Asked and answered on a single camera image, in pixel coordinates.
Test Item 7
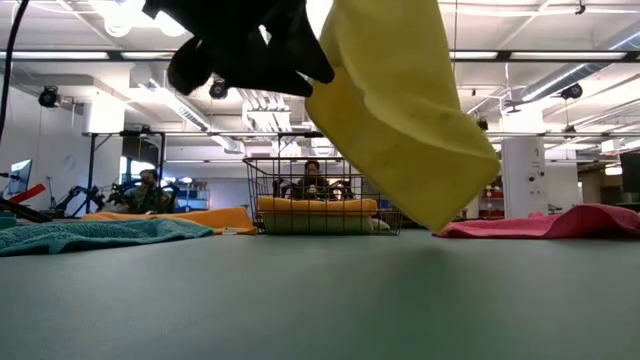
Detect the teal microfiber towel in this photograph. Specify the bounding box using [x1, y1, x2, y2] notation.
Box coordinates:
[0, 215, 215, 258]

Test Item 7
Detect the red strip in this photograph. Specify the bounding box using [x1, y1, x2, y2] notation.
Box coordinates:
[7, 183, 47, 205]

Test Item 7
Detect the computer monitor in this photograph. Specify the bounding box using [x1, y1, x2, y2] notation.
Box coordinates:
[7, 158, 34, 197]

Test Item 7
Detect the orange microfiber towel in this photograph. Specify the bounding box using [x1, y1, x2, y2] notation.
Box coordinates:
[256, 195, 380, 217]
[82, 206, 257, 236]

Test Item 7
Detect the white pillar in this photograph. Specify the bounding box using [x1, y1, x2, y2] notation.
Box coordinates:
[501, 135, 548, 220]

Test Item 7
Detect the person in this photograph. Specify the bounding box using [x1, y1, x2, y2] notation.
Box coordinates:
[122, 168, 179, 215]
[287, 159, 346, 201]

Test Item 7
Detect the yellow microfiber towel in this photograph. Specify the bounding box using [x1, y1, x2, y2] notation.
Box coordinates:
[304, 0, 502, 232]

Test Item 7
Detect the black frame stand with screen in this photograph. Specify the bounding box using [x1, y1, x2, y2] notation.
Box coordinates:
[82, 130, 167, 216]

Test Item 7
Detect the pink microfiber towel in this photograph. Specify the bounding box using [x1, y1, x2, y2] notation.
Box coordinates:
[433, 203, 640, 240]

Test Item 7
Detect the shelf with blue bins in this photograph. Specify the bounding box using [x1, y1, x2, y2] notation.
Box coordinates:
[172, 175, 211, 211]

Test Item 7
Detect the red tool cart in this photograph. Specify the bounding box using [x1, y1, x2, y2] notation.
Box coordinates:
[477, 183, 505, 220]

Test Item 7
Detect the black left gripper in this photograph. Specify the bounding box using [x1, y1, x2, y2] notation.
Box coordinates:
[142, 0, 335, 98]

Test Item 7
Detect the green table mat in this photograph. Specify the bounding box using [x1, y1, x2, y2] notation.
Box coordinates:
[0, 229, 640, 360]

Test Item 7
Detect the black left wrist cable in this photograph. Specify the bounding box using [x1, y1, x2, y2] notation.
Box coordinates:
[0, 0, 31, 144]

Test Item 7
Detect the pale green microfiber towel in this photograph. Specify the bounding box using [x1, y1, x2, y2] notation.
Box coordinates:
[260, 213, 394, 235]

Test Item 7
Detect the dark monitor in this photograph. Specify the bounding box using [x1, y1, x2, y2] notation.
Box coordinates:
[619, 151, 640, 194]

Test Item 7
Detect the black wire basket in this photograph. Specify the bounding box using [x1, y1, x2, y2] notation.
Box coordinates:
[242, 157, 405, 236]

